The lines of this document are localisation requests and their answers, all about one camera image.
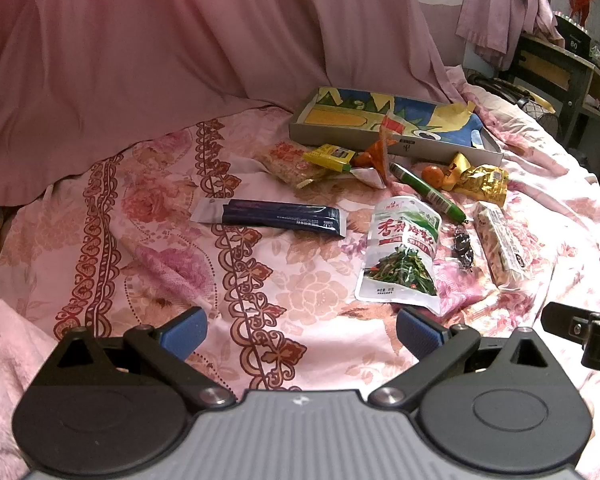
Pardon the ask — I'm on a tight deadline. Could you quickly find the dark blue packet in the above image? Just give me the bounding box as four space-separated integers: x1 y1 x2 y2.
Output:
190 198 348 238

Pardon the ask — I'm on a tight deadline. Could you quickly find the green white vegetable snack pouch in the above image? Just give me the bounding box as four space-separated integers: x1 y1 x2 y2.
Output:
355 196 441 314

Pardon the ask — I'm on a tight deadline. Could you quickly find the small dark candy wrapper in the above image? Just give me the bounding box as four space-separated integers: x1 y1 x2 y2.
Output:
452 229 474 270

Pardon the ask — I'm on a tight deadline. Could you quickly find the orange mandarin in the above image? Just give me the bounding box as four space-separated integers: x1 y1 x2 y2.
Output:
422 165 448 190

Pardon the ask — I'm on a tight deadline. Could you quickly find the yellow snack bar packet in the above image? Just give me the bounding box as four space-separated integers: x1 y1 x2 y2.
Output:
302 144 356 172

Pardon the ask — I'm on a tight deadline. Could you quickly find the hanging pink cloth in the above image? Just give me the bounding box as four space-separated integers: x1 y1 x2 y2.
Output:
456 0 565 70

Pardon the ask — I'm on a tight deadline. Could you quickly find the pink white nougat bar pack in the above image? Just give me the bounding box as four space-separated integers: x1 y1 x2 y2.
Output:
474 202 526 290

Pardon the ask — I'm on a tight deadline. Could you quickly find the painted cardboard box tray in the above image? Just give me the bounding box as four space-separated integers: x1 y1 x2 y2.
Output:
289 87 503 166

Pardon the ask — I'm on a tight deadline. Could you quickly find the green sausage stick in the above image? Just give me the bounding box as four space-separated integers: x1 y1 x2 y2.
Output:
389 162 467 223

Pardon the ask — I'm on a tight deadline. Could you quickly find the dark wooden desk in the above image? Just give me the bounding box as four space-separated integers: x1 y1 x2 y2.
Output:
504 29 600 181

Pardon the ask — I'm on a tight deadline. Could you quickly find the floral pink bedsheet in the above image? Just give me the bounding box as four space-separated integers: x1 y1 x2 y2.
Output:
0 96 600 479

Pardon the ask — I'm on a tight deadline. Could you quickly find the black handbag beside bed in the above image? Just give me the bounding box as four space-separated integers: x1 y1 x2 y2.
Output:
468 73 559 128

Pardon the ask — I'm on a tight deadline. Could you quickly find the black box on desk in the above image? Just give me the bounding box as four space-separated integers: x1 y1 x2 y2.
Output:
555 12 592 58

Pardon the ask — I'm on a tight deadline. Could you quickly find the pink draped curtain sheet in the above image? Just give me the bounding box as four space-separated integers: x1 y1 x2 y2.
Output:
0 0 458 206

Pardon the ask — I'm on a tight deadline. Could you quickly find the clear crispy rice cake pack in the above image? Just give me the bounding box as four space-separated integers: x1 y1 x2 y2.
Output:
254 140 327 190

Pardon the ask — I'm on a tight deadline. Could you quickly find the orange white snack packet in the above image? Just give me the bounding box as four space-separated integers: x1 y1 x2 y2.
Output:
352 112 405 186

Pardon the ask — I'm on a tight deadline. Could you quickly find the gold foil snack packet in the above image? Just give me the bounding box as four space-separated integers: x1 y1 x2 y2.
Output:
442 153 509 207

